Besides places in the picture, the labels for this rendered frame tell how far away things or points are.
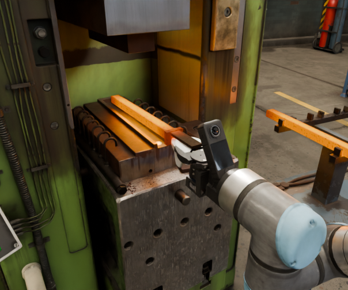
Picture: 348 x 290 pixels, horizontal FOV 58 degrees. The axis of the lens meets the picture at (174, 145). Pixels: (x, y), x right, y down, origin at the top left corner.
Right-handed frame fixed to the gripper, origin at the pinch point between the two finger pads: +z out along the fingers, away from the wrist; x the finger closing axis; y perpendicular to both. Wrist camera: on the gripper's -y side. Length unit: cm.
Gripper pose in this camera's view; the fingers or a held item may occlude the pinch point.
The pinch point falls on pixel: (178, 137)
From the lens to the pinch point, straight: 73.3
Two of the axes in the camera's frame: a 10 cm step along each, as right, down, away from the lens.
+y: -0.1, 8.9, 4.6
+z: -5.2, -4.0, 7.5
